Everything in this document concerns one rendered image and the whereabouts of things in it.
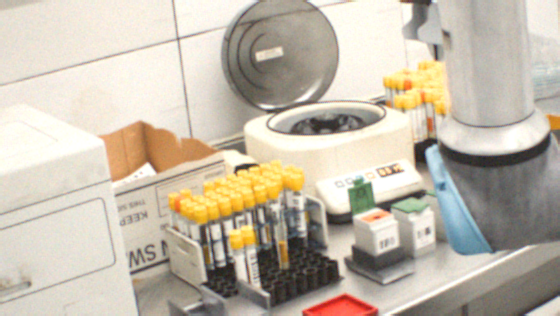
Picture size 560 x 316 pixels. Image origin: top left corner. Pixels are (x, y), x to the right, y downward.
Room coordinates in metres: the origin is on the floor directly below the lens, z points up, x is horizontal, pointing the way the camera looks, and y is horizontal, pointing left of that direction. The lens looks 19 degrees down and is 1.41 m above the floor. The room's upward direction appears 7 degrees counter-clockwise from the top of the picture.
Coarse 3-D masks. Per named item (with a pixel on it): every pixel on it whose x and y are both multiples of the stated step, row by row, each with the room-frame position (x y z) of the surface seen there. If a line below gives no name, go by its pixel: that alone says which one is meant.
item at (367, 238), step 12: (360, 216) 1.17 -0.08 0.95; (372, 216) 1.16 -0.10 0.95; (384, 216) 1.16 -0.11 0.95; (360, 228) 1.16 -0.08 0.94; (372, 228) 1.14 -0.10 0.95; (384, 228) 1.14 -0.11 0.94; (396, 228) 1.15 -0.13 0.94; (360, 240) 1.16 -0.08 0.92; (372, 240) 1.14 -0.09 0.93; (384, 240) 1.14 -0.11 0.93; (396, 240) 1.15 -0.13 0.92; (372, 252) 1.14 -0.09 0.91
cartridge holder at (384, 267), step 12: (360, 252) 1.15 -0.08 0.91; (384, 252) 1.13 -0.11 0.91; (396, 252) 1.14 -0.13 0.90; (348, 264) 1.18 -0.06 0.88; (360, 264) 1.16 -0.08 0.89; (372, 264) 1.13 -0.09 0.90; (384, 264) 1.13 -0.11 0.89; (396, 264) 1.14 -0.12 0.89; (408, 264) 1.13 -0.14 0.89; (372, 276) 1.13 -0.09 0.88; (384, 276) 1.11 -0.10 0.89; (396, 276) 1.12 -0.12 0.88
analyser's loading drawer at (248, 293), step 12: (204, 288) 1.02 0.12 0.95; (240, 288) 1.05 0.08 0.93; (252, 288) 1.02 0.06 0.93; (168, 300) 0.99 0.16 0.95; (204, 300) 1.02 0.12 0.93; (216, 300) 0.99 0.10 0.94; (228, 300) 1.04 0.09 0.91; (240, 300) 1.04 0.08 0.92; (252, 300) 1.03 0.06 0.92; (264, 300) 1.00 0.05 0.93; (180, 312) 0.97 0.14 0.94; (192, 312) 1.01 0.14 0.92; (204, 312) 1.01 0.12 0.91; (216, 312) 0.99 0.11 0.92; (228, 312) 1.01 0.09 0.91; (240, 312) 1.00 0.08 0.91; (252, 312) 1.00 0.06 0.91; (264, 312) 1.00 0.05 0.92
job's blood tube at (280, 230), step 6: (276, 210) 1.16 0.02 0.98; (276, 216) 1.15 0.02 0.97; (282, 216) 1.15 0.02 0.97; (276, 222) 1.15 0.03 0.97; (282, 222) 1.15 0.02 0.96; (276, 228) 1.15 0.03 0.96; (282, 228) 1.15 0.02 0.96; (276, 234) 1.15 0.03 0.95; (282, 234) 1.15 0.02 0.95; (276, 240) 1.15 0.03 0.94; (282, 240) 1.15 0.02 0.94; (282, 246) 1.15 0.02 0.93; (282, 252) 1.15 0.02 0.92; (288, 252) 1.15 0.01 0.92; (282, 258) 1.15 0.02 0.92; (288, 258) 1.15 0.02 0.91; (282, 264) 1.15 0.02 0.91; (288, 264) 1.15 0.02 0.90
